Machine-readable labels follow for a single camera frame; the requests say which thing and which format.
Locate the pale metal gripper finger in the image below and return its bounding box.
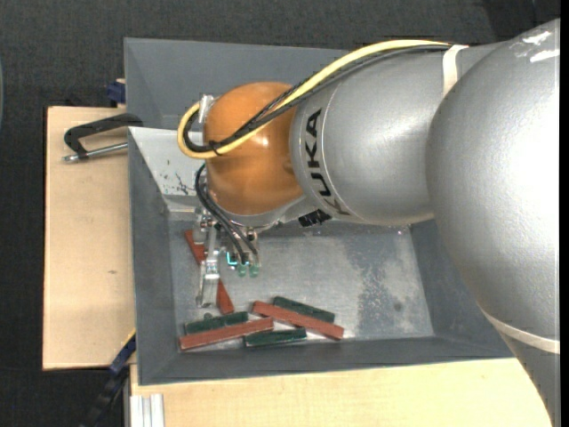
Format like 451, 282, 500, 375
195, 261, 211, 309
207, 260, 222, 307

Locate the pale wood flat board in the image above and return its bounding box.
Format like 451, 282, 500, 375
42, 105, 137, 372

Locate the grey metal bin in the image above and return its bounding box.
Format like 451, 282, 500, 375
123, 36, 517, 386

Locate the dark green flat block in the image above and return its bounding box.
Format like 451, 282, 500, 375
183, 310, 250, 335
244, 326, 309, 349
271, 295, 337, 324

